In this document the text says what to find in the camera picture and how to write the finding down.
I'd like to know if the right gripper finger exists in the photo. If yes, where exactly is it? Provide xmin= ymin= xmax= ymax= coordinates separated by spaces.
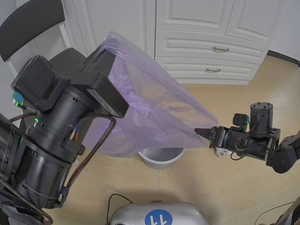
xmin=195 ymin=128 xmax=215 ymax=142

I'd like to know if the purple plastic bag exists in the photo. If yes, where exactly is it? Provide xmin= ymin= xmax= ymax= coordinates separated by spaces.
xmin=83 ymin=31 xmax=219 ymax=159

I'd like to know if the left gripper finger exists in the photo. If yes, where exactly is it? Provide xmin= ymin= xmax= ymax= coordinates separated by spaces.
xmin=76 ymin=48 xmax=116 ymax=79

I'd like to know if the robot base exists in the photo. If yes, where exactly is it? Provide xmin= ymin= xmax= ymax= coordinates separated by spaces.
xmin=110 ymin=202 xmax=210 ymax=225

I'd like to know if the white printed paper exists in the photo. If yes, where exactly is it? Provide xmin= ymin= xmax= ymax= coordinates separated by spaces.
xmin=214 ymin=147 xmax=231 ymax=158

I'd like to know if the white chair dark grey seat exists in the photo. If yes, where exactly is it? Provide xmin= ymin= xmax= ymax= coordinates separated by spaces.
xmin=0 ymin=0 xmax=88 ymax=166

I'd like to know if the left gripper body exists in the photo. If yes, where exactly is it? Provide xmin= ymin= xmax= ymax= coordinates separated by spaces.
xmin=29 ymin=71 xmax=130 ymax=142

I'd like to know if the black cable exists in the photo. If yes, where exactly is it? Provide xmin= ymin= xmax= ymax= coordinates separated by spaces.
xmin=107 ymin=194 xmax=134 ymax=225
xmin=255 ymin=201 xmax=294 ymax=225

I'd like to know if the white trash bin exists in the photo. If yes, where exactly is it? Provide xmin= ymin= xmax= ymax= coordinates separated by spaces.
xmin=138 ymin=147 xmax=187 ymax=169

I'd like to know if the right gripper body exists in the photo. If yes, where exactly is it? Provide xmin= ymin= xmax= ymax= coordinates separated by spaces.
xmin=212 ymin=126 xmax=249 ymax=153

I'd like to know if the white wardrobe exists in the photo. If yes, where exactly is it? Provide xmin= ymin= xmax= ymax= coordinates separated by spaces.
xmin=56 ymin=0 xmax=285 ymax=87

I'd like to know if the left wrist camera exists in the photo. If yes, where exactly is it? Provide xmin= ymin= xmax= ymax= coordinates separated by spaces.
xmin=10 ymin=55 xmax=71 ymax=112

